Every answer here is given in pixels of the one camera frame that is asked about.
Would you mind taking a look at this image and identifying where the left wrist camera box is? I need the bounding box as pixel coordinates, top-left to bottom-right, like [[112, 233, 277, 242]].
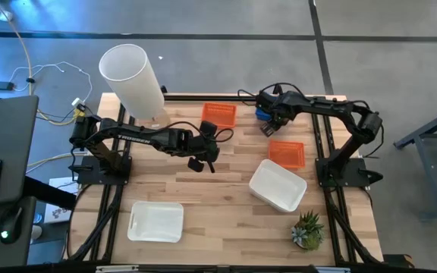
[[199, 120, 219, 140]]

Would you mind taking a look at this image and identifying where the silver bracket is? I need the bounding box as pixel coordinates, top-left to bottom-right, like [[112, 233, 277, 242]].
[[96, 265, 140, 273], [315, 266, 351, 273]]

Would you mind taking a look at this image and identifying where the grey desk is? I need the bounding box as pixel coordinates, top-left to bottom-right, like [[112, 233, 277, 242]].
[[0, 94, 39, 268]]

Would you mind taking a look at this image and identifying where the white cable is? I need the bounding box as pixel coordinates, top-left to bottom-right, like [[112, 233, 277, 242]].
[[8, 61, 93, 104]]

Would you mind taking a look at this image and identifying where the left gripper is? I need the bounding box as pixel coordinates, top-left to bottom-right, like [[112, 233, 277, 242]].
[[180, 130, 222, 174]]

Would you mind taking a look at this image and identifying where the green succulent plant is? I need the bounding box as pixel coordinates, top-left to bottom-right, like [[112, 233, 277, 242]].
[[290, 211, 325, 252]]

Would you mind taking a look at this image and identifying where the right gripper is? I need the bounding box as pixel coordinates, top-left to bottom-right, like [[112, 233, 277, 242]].
[[260, 93, 294, 137]]

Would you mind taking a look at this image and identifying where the grey metal table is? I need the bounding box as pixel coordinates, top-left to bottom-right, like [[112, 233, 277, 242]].
[[393, 102, 437, 221]]

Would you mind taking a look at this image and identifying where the white printed paper box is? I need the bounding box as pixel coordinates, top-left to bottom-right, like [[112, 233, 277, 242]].
[[43, 177, 77, 224]]

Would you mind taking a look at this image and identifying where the orange plastic basket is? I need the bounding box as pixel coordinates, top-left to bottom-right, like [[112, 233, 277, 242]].
[[268, 140, 307, 170], [201, 102, 238, 129]]

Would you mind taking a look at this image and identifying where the white cylindrical bin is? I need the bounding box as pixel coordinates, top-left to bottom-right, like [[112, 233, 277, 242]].
[[98, 43, 171, 128]]

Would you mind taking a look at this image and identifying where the beige cable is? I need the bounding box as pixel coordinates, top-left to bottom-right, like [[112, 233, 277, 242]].
[[0, 0, 34, 96]]

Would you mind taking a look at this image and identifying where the black computer mouse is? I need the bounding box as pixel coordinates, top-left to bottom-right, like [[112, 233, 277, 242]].
[[0, 206, 24, 245]]

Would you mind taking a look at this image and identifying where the yellow cable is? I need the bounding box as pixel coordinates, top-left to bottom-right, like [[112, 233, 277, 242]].
[[36, 108, 86, 127]]

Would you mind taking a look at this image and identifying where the black desk strut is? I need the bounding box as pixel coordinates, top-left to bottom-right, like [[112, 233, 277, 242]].
[[23, 176, 77, 212]]

